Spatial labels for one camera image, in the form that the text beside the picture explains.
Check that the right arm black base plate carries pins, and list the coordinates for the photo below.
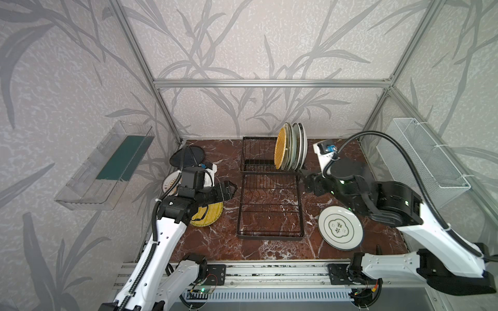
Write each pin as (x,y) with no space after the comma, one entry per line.
(338,274)

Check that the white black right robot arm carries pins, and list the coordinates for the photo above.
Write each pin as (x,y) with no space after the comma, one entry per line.
(446,261)

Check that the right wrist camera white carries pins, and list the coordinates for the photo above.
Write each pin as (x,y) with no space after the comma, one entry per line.
(327,154)

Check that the aluminium frame rail base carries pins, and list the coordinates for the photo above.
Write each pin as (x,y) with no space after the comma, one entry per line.
(278,274)

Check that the orange woven round plate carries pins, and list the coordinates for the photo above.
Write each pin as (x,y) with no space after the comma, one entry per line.
(279,150)

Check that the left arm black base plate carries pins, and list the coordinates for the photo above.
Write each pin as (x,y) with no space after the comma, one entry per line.
(211,275)

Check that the yellow woven round plate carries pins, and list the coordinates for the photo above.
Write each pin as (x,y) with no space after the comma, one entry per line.
(207,215)

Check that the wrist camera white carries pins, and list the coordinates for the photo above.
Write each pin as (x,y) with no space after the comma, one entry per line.
(327,154)
(209,174)

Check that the white plate orange sunburst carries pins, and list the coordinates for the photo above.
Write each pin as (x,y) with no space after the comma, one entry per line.
(298,133)
(171,183)

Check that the white plate green clover emblem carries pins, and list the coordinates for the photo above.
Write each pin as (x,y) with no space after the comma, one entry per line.
(340,228)

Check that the cream plate with floral sprigs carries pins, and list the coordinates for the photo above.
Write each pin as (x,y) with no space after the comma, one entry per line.
(285,165)

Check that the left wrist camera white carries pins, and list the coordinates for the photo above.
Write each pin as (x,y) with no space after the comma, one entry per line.
(209,174)

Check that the clear plastic wall bin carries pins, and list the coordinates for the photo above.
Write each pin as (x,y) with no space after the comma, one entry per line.
(101,180)

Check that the white wire mesh basket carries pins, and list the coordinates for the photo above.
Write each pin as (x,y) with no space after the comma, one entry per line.
(442,179)

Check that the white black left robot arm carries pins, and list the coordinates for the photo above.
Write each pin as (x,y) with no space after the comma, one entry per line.
(146,288)

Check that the mint green flower plate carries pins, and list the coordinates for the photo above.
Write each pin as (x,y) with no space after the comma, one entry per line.
(293,147)

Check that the black round plate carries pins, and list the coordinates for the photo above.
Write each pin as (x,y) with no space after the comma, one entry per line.
(188,156)

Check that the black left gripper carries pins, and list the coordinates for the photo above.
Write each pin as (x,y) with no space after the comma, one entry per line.
(220,197)

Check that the white plate green text rim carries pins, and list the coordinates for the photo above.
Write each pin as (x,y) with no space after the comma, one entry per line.
(304,145)

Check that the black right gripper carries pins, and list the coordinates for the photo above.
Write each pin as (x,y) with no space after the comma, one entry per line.
(317,180)

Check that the black wire dish rack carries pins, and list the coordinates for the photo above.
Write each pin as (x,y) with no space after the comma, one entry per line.
(271,202)

